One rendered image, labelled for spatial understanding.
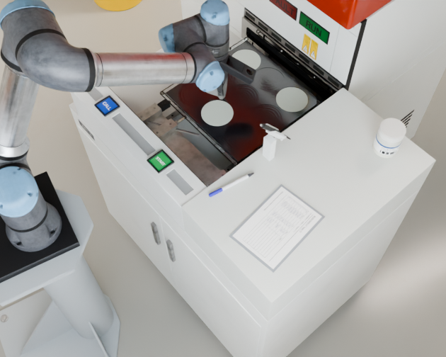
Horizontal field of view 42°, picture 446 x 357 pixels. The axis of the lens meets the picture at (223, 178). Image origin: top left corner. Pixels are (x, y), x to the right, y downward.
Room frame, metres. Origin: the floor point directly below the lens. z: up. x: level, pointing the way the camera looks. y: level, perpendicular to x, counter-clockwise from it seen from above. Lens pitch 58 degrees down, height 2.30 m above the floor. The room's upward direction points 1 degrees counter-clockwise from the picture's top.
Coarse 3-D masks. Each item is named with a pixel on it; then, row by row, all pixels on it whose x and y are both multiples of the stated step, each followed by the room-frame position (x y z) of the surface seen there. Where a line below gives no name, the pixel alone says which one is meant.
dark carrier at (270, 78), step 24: (240, 48) 1.36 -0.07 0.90; (264, 72) 1.26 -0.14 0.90; (192, 96) 1.16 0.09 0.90; (216, 96) 1.16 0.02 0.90; (240, 96) 1.16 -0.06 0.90; (264, 96) 1.16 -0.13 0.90; (312, 96) 1.15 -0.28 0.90; (240, 120) 1.06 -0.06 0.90; (264, 120) 1.06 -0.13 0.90; (288, 120) 1.06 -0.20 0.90; (240, 144) 0.98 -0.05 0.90
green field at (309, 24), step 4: (304, 16) 1.27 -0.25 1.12; (300, 20) 1.28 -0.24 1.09; (304, 20) 1.27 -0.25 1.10; (308, 20) 1.26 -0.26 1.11; (304, 24) 1.27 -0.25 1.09; (308, 24) 1.26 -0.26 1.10; (312, 24) 1.25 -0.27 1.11; (308, 28) 1.26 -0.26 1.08; (312, 28) 1.25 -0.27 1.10; (316, 28) 1.23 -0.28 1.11; (320, 28) 1.23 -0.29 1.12; (312, 32) 1.24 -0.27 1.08; (316, 32) 1.23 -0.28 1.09; (320, 32) 1.22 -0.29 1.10; (324, 32) 1.21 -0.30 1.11; (320, 36) 1.22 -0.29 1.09; (324, 36) 1.21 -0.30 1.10; (324, 40) 1.21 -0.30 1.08
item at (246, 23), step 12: (252, 24) 1.43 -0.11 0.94; (252, 36) 1.45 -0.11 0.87; (264, 36) 1.38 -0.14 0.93; (264, 48) 1.39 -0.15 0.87; (276, 48) 1.34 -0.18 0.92; (276, 60) 1.33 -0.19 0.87; (300, 60) 1.27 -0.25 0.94; (288, 72) 1.29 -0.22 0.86; (312, 72) 1.21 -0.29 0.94; (312, 84) 1.23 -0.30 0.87; (324, 84) 1.17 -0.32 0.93; (324, 96) 1.17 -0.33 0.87
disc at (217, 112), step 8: (208, 104) 1.13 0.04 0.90; (216, 104) 1.13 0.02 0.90; (224, 104) 1.13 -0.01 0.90; (208, 112) 1.10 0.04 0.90; (216, 112) 1.10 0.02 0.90; (224, 112) 1.10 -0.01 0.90; (232, 112) 1.10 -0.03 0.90; (208, 120) 1.07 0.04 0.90; (216, 120) 1.07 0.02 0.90; (224, 120) 1.06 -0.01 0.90
